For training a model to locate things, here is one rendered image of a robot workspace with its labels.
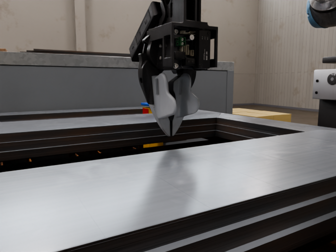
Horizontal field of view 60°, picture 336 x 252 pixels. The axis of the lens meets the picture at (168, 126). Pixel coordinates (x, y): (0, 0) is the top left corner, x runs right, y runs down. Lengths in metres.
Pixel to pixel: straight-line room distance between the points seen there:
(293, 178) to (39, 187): 0.24
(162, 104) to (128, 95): 0.74
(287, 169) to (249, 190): 0.08
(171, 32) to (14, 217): 0.25
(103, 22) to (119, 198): 10.20
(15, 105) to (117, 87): 0.35
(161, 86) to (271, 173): 0.19
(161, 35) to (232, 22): 12.12
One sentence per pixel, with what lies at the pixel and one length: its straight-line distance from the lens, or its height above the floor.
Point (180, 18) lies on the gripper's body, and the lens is 0.38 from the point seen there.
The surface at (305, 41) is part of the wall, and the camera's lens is 11.27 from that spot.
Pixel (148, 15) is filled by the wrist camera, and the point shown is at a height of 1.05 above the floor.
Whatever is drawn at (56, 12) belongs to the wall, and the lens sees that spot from 10.27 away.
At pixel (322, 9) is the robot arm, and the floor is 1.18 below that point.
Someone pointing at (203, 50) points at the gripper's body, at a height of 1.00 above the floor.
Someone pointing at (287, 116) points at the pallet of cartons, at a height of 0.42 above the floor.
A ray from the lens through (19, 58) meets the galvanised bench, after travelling 1.06.
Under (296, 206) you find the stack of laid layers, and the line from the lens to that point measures 0.29.
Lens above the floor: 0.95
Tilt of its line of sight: 9 degrees down
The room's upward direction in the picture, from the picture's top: straight up
